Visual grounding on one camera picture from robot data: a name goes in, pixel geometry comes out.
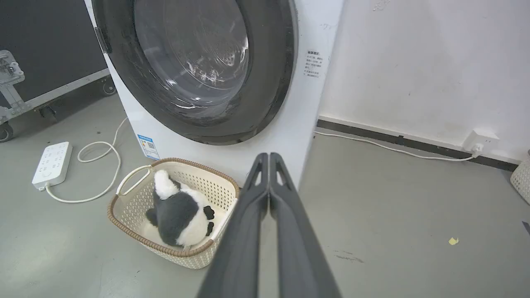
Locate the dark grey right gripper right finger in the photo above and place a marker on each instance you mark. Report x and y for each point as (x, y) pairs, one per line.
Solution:
(298, 244)

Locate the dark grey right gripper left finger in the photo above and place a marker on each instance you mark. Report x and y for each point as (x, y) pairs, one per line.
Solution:
(240, 240)

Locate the white washing machine body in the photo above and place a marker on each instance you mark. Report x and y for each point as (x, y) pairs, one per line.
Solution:
(290, 136)

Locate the dark round washing machine door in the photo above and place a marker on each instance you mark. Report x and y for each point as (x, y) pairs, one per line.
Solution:
(198, 70)

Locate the grey and white plush toy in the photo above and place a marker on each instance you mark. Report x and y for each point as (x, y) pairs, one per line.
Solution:
(182, 215)

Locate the cream plastic laundry basket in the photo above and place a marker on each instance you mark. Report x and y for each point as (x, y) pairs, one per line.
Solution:
(132, 207)

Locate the blue energy label sticker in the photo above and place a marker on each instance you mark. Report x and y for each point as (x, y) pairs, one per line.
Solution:
(148, 147)

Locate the white power strip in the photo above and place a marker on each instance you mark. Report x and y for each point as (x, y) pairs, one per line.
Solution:
(112, 178)
(53, 163)

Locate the small yellow paper scrap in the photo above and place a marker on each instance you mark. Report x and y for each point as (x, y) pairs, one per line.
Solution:
(453, 241)

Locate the white perforated basket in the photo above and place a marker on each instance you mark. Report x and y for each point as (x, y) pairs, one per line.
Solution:
(522, 180)

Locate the black wheeled flight case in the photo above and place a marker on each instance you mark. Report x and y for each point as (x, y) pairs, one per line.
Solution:
(45, 45)

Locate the white wall socket with plug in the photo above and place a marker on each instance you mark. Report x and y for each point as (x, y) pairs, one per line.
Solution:
(480, 142)

